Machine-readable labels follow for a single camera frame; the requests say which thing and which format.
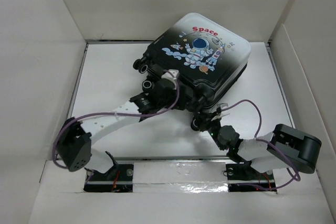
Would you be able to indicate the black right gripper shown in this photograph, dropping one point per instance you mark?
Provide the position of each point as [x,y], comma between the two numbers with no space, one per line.
[204,120]

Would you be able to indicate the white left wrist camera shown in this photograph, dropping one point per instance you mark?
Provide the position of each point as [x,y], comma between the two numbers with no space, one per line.
[171,75]

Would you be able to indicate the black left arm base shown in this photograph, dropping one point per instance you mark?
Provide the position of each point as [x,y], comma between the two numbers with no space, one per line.
[110,175]

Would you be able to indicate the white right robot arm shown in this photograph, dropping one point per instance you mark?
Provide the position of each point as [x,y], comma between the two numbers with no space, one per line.
[284,147]

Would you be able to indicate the aluminium mounting rail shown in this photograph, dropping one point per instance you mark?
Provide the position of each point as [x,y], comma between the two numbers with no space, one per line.
[169,172]

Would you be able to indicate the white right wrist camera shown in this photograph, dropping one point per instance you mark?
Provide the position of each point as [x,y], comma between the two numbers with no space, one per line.
[221,111]

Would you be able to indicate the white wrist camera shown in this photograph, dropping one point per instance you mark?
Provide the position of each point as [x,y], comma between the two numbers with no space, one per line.
[171,75]
[221,111]

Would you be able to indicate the black white space suitcase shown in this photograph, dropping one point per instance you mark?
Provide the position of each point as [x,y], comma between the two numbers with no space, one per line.
[209,58]

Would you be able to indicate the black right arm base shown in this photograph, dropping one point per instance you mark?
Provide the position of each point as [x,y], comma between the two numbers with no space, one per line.
[243,178]

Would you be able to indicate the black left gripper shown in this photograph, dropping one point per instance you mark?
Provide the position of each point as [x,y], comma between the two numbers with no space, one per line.
[174,93]

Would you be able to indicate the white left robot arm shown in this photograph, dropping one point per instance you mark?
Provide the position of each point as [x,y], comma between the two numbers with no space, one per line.
[72,146]

